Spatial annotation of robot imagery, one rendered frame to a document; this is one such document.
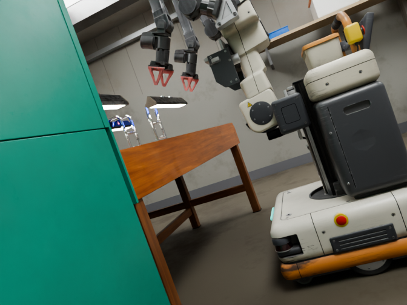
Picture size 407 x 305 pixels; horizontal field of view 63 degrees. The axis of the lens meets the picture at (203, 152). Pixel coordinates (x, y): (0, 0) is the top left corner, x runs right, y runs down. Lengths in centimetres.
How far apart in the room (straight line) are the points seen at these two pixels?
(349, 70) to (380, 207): 51
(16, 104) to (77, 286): 44
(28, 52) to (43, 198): 38
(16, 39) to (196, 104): 365
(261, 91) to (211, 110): 295
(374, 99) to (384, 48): 314
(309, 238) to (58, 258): 92
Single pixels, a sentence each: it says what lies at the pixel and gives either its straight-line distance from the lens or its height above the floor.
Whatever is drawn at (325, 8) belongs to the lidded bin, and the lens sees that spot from 397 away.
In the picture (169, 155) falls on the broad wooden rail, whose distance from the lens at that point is 151.
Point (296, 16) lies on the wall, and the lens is 447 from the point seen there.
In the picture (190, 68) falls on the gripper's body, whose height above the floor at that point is 110.
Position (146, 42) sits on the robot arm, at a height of 118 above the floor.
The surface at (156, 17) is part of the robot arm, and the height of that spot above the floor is 125.
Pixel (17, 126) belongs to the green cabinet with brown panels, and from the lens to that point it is 86.
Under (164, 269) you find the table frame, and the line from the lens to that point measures 126.
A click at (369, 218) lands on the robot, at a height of 22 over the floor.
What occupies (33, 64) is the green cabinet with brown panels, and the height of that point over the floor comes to 103.
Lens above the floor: 69
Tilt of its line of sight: 2 degrees down
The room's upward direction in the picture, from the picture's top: 20 degrees counter-clockwise
